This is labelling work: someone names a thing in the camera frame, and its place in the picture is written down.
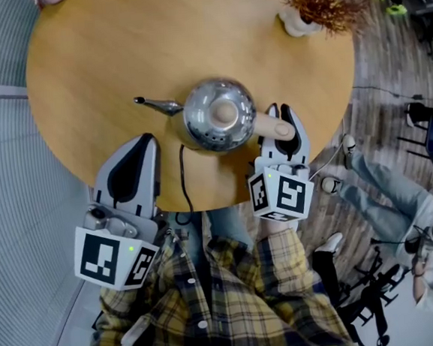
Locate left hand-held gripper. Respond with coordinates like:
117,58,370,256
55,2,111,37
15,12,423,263
62,132,173,295

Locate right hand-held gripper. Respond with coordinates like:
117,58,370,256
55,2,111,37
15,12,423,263
241,100,318,226

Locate silver electric kettle wooden handle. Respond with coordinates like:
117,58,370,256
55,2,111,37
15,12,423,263
132,70,298,164

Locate person's left forearm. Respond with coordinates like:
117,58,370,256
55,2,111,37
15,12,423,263
93,239,188,330

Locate person's right forearm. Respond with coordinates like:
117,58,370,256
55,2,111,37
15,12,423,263
256,215,318,288

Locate person's blue jeans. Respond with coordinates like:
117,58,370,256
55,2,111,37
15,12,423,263
166,203,264,260

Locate white lobed vase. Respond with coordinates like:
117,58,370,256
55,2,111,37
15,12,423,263
276,5,325,40

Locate white clip-on device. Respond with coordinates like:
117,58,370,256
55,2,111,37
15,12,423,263
111,312,154,346

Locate black chair base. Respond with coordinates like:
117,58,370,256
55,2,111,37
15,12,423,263
335,252,410,346

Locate person's yellow plaid shirt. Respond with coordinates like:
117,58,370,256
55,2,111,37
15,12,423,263
60,194,365,346

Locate white floor cable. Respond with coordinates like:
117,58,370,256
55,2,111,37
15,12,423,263
305,133,354,182

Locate black kettle power cable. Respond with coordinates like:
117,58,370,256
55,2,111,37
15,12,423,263
167,142,196,227

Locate silver gripper camera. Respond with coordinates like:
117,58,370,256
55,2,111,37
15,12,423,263
82,200,139,243

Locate black floor cable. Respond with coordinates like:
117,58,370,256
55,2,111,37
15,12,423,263
350,78,433,113

